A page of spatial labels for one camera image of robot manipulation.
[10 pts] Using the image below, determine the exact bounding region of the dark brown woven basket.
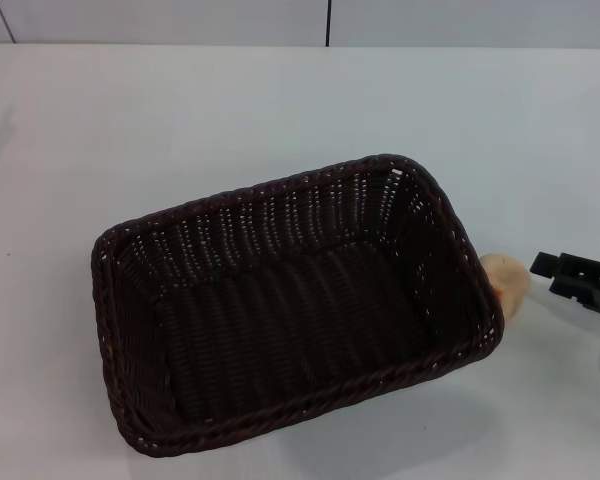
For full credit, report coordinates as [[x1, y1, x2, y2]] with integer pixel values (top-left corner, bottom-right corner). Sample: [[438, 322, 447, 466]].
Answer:
[[89, 153, 504, 458]]

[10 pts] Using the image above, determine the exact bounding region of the cream bun with orange patch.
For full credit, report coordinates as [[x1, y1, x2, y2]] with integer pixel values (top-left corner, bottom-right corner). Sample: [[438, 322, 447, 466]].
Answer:
[[479, 252, 532, 321]]

